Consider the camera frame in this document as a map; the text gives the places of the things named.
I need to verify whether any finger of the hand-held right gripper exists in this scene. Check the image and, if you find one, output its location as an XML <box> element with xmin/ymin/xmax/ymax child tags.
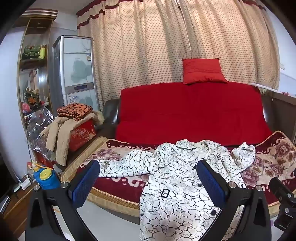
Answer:
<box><xmin>269</xmin><ymin>177</ymin><xmax>296</xmax><ymax>232</ymax></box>

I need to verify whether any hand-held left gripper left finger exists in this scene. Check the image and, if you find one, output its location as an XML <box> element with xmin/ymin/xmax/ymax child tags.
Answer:
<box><xmin>25</xmin><ymin>159</ymin><xmax>100</xmax><ymax>241</ymax></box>

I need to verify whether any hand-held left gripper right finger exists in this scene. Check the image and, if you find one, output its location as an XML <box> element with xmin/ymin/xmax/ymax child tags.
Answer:
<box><xmin>196</xmin><ymin>159</ymin><xmax>271</xmax><ymax>241</ymax></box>

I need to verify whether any white cracked-pattern coat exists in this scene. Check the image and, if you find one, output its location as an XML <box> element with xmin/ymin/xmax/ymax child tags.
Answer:
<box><xmin>98</xmin><ymin>139</ymin><xmax>256</xmax><ymax>241</ymax></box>

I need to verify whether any floral red beige blanket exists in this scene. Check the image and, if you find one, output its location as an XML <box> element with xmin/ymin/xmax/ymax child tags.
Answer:
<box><xmin>60</xmin><ymin>131</ymin><xmax>296</xmax><ymax>241</ymax></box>

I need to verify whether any blue container with yellow lid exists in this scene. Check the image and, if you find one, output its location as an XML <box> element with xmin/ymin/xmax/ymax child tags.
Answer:
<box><xmin>32</xmin><ymin>162</ymin><xmax>61</xmax><ymax>191</ymax></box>

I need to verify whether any red box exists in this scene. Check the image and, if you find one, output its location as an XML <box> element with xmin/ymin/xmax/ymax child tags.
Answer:
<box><xmin>69</xmin><ymin>120</ymin><xmax>97</xmax><ymax>152</ymax></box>

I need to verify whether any beige padded jacket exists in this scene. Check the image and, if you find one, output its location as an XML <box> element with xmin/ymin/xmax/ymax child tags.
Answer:
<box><xmin>40</xmin><ymin>110</ymin><xmax>105</xmax><ymax>166</ymax></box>

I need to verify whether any white router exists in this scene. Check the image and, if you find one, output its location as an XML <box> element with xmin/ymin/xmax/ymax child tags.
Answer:
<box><xmin>17</xmin><ymin>173</ymin><xmax>31</xmax><ymax>190</ymax></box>

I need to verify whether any clear plastic wrap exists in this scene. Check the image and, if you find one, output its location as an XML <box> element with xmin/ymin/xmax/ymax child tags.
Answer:
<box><xmin>26</xmin><ymin>107</ymin><xmax>58</xmax><ymax>169</ymax></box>

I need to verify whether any orange black patterned cloth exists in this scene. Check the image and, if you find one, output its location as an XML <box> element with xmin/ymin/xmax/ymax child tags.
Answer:
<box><xmin>57</xmin><ymin>104</ymin><xmax>93</xmax><ymax>121</ymax></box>

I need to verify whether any wooden media stand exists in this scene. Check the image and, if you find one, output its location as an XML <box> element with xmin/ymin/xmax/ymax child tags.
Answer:
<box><xmin>0</xmin><ymin>181</ymin><xmax>42</xmax><ymax>239</ymax></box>

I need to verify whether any dark leather sofa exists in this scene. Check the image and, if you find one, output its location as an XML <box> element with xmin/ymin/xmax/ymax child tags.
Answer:
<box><xmin>94</xmin><ymin>93</ymin><xmax>296</xmax><ymax>144</ymax></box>

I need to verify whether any red sofa cover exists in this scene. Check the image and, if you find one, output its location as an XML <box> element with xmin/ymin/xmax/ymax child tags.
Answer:
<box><xmin>115</xmin><ymin>81</ymin><xmax>273</xmax><ymax>147</ymax></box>

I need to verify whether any silver set-top box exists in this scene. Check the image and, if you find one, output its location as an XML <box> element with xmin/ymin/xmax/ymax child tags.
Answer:
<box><xmin>0</xmin><ymin>196</ymin><xmax>11</xmax><ymax>214</ymax></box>

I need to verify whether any artificial flower arrangement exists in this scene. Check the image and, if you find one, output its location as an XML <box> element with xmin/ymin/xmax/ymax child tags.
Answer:
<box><xmin>24</xmin><ymin>87</ymin><xmax>44</xmax><ymax>107</ymax></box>

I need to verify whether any white ledge panel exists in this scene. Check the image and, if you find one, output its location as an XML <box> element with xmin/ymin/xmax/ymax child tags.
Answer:
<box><xmin>250</xmin><ymin>82</ymin><xmax>296</xmax><ymax>98</ymax></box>

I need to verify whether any wooden display cabinet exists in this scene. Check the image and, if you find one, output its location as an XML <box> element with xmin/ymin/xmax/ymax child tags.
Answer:
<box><xmin>16</xmin><ymin>17</ymin><xmax>56</xmax><ymax>116</ymax></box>

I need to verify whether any red cushion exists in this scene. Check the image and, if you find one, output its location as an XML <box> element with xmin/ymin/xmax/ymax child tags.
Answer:
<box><xmin>182</xmin><ymin>58</ymin><xmax>228</xmax><ymax>85</ymax></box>

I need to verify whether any standing air conditioner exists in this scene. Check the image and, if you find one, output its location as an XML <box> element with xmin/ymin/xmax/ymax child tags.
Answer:
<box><xmin>53</xmin><ymin>35</ymin><xmax>100</xmax><ymax>112</ymax></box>

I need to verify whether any green ornament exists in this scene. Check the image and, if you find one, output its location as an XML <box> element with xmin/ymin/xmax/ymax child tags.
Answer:
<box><xmin>22</xmin><ymin>44</ymin><xmax>41</xmax><ymax>58</ymax></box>

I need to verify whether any beige dotted curtain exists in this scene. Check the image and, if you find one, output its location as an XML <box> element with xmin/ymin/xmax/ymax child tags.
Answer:
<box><xmin>76</xmin><ymin>0</ymin><xmax>281</xmax><ymax>112</ymax></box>

